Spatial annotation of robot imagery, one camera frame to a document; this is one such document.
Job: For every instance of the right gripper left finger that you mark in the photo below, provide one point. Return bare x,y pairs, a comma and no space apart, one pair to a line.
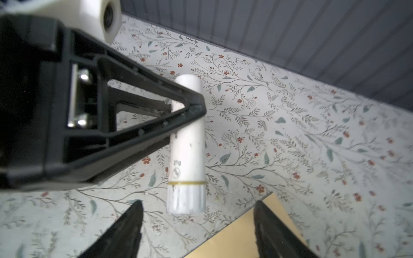
122,239

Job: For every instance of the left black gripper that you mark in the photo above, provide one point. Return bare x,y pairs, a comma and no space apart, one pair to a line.
35,92

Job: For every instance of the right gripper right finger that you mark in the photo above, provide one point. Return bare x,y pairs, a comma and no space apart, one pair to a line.
274,239

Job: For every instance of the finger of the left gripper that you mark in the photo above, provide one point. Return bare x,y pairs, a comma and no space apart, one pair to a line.
114,111

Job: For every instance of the tan kraft envelope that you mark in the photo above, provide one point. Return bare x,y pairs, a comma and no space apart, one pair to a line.
238,239

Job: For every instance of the white glue stick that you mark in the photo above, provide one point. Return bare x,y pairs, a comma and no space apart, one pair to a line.
186,188

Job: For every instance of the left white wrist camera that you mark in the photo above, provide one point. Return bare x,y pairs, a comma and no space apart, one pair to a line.
101,19

